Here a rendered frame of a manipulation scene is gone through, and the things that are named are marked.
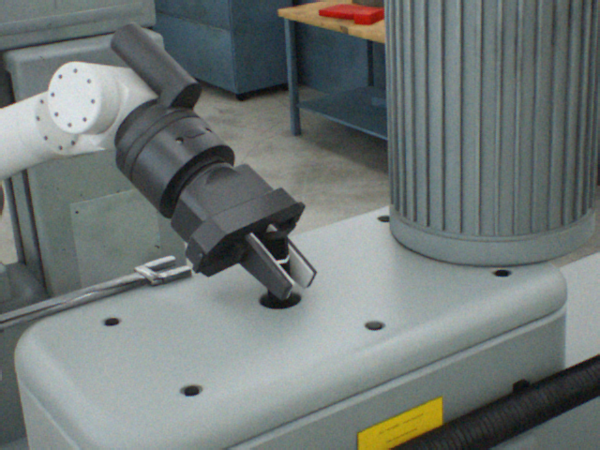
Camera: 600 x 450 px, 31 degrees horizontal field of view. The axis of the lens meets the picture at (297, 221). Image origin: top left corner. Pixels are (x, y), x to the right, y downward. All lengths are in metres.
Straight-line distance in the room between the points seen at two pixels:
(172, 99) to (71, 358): 0.25
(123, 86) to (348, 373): 0.34
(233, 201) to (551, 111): 0.29
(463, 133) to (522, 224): 0.10
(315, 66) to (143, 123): 7.64
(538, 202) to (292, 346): 0.27
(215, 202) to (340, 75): 7.41
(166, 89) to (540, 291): 0.38
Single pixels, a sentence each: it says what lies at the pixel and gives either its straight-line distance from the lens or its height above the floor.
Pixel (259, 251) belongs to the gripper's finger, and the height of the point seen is 1.94.
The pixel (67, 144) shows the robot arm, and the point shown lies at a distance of 1.09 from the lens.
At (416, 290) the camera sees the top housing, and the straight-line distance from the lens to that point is 0.96.
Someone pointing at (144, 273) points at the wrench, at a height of 1.90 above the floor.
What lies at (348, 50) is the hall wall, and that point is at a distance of 8.18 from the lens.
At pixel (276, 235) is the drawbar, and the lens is 0.92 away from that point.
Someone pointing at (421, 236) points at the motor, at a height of 1.91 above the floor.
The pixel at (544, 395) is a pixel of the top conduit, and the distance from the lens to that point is 0.98.
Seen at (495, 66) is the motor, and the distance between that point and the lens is 0.94.
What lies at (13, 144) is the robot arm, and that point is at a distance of 1.09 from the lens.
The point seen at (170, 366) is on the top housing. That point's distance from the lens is 0.87.
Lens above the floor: 2.32
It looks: 22 degrees down
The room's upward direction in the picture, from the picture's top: 4 degrees counter-clockwise
